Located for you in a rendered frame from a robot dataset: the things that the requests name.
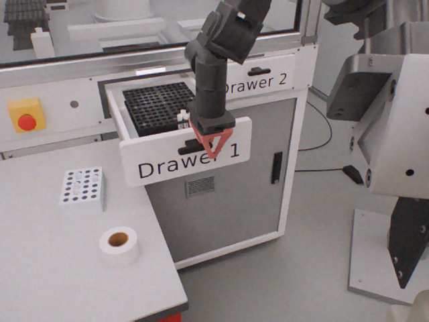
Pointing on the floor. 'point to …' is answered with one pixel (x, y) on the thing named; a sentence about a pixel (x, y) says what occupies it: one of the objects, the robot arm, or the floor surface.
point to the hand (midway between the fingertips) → (209, 150)
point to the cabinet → (214, 182)
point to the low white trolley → (80, 245)
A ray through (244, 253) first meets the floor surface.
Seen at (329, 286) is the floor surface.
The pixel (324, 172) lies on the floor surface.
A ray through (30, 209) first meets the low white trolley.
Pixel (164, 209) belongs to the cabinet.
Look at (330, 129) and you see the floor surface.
